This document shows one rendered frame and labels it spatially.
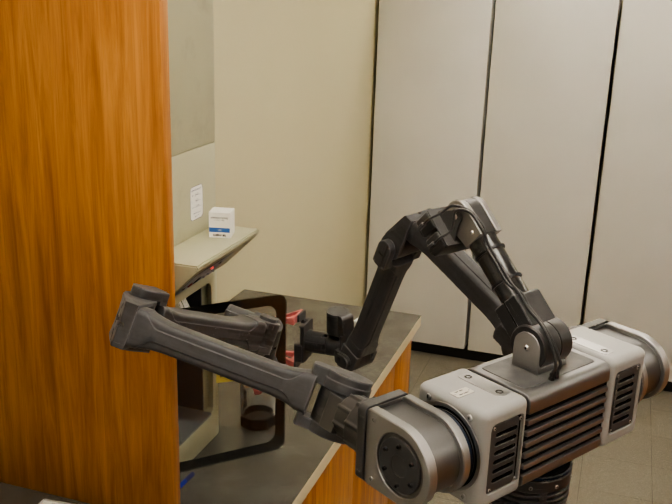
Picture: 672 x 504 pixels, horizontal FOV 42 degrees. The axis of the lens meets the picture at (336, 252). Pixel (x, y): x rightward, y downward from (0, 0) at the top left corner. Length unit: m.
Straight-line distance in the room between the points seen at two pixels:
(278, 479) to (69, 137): 0.94
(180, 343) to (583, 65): 3.54
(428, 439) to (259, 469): 1.03
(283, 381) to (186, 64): 0.84
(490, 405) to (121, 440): 0.98
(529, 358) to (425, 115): 3.53
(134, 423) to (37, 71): 0.75
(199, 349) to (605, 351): 0.65
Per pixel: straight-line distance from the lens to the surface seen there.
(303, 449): 2.27
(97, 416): 1.98
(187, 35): 1.95
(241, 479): 2.15
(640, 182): 4.73
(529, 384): 1.31
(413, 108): 4.81
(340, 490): 2.58
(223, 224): 2.00
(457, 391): 1.26
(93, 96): 1.75
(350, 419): 1.29
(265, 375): 1.37
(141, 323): 1.41
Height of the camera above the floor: 2.08
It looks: 17 degrees down
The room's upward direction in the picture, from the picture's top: 2 degrees clockwise
